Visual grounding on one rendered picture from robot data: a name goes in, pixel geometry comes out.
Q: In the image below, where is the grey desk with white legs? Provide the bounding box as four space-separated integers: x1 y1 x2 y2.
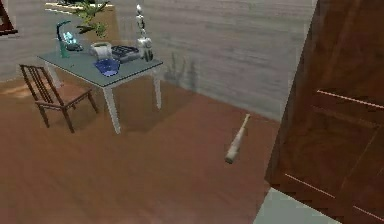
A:
37 49 164 135

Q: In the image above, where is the teal desk lamp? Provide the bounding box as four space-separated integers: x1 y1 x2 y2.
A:
55 20 78 60

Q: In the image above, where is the pale baseball bat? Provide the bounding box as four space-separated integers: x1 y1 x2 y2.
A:
224 113 251 165

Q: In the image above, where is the silver trophy statue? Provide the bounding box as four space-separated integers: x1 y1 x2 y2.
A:
135 3 155 63

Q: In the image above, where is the blue bowl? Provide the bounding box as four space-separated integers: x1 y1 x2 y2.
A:
93 58 121 78

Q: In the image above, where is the white mug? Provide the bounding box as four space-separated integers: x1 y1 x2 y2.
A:
88 41 113 61

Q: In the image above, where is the brown wooden chair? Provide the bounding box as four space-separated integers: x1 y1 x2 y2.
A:
19 63 100 134

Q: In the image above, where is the black flat phone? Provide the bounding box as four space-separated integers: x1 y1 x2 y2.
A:
65 43 84 53

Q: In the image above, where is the green house plant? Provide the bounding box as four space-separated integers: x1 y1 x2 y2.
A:
71 0 111 38

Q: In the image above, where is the brown wooden door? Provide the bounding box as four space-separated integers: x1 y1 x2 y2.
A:
265 0 384 224

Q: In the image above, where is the dark red wall frame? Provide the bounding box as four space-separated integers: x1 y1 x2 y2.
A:
0 0 19 37

